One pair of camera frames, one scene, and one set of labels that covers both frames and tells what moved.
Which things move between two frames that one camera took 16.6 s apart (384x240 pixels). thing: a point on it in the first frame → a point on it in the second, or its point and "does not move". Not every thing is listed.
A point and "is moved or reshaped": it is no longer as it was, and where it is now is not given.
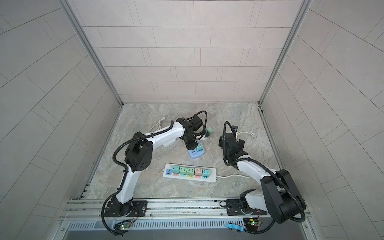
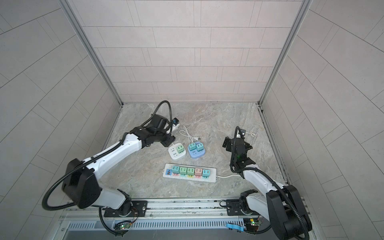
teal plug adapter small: [206, 173] does not move
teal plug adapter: [199, 147] does not move
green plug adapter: [183, 170] does not move
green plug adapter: [210, 131] → [180, 149]
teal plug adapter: [175, 169] does not move
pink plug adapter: [198, 171] does not move
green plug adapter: [190, 171] does not move
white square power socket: [169, 143] is moved or reshaped
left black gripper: [192, 147] → [169, 139]
